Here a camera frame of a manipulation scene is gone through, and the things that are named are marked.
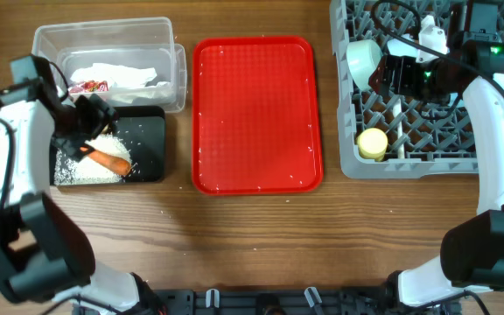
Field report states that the red candy wrapper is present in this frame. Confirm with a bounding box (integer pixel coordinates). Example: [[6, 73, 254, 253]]
[[68, 80, 109, 94]]

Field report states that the yellow plastic cup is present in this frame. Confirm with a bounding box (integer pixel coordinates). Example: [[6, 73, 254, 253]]
[[356, 128, 389, 162]]

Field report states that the white plastic spoon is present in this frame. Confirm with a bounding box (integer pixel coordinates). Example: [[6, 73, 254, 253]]
[[393, 99, 405, 159]]

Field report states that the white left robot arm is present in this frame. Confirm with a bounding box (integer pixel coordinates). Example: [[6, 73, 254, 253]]
[[0, 54, 168, 314]]

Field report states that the orange carrot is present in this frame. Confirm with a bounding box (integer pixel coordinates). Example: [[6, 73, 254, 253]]
[[83, 148, 131, 177]]

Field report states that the red plastic tray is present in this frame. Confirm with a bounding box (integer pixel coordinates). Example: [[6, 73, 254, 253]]
[[192, 36, 324, 196]]

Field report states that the grey dishwasher rack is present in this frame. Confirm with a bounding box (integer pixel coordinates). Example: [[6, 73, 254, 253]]
[[329, 0, 504, 179]]

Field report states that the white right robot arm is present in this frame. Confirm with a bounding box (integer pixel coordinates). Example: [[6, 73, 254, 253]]
[[368, 1, 504, 314]]

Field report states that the black plastic tray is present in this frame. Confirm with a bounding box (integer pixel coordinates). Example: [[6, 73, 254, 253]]
[[50, 106, 165, 186]]

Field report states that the clear plastic bin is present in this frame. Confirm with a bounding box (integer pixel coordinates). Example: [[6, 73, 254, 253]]
[[31, 17, 187, 113]]

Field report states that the black mounting rail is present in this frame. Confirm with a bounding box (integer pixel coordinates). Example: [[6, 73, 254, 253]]
[[67, 287, 462, 315]]

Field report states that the white napkin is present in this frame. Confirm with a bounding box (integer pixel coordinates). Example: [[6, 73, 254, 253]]
[[68, 63, 175, 102]]

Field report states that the pile of white rice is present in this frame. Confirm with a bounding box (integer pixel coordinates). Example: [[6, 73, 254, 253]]
[[53, 134, 132, 186]]

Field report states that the light blue bowl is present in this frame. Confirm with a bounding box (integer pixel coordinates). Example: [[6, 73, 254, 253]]
[[387, 39, 418, 58]]

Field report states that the pale green bowl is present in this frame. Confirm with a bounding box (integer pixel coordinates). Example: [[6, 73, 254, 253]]
[[346, 39, 382, 91]]

